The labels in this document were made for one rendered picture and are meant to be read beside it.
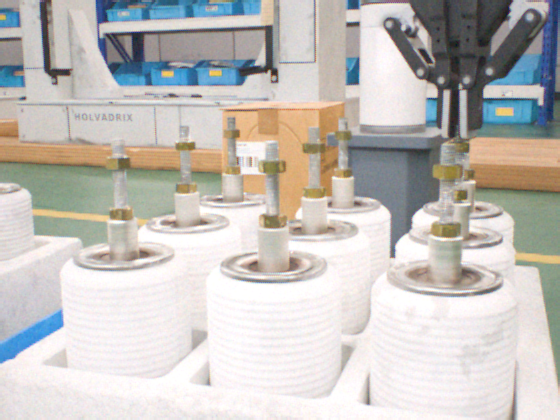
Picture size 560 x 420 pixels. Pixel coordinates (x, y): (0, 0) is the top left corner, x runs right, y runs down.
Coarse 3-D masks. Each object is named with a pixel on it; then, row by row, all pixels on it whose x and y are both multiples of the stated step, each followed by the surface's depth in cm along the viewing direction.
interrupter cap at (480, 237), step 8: (408, 232) 59; (416, 232) 60; (424, 232) 60; (472, 232) 60; (480, 232) 60; (488, 232) 60; (496, 232) 59; (416, 240) 57; (424, 240) 57; (472, 240) 58; (480, 240) 57; (488, 240) 57; (496, 240) 56; (464, 248) 55; (472, 248) 55
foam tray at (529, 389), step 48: (528, 288) 69; (48, 336) 58; (192, 336) 60; (528, 336) 56; (0, 384) 50; (48, 384) 49; (96, 384) 49; (144, 384) 49; (192, 384) 49; (336, 384) 49; (528, 384) 48
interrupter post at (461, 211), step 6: (456, 204) 57; (462, 204) 57; (468, 204) 58; (456, 210) 57; (462, 210) 57; (468, 210) 58; (456, 216) 57; (462, 216) 57; (468, 216) 58; (462, 222) 58; (468, 222) 58; (462, 228) 58; (468, 228) 58; (462, 234) 58; (468, 234) 58
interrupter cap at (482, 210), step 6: (432, 204) 72; (438, 204) 72; (480, 204) 71; (486, 204) 71; (492, 204) 71; (426, 210) 69; (432, 210) 69; (438, 210) 69; (474, 210) 70; (480, 210) 70; (486, 210) 69; (492, 210) 68; (498, 210) 68; (438, 216) 67; (474, 216) 66; (480, 216) 66; (486, 216) 66; (492, 216) 66; (498, 216) 67
